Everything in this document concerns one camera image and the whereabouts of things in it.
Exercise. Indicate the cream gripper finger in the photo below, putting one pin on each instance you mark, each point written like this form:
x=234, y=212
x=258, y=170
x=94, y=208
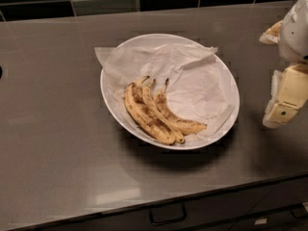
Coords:
x=289, y=93
x=271, y=35

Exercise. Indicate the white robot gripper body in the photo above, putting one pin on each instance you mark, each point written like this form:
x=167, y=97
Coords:
x=295, y=33

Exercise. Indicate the spotted banana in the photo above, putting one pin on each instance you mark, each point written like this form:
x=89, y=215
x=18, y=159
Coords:
x=185, y=126
x=143, y=116
x=146, y=91

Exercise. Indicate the white ceramic bowl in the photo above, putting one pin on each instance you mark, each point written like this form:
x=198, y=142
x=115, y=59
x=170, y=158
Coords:
x=134, y=48

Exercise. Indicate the white crumpled paper liner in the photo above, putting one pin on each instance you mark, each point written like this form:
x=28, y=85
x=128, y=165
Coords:
x=192, y=81

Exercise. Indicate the black drawer handle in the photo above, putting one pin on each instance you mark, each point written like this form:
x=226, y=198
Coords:
x=167, y=214

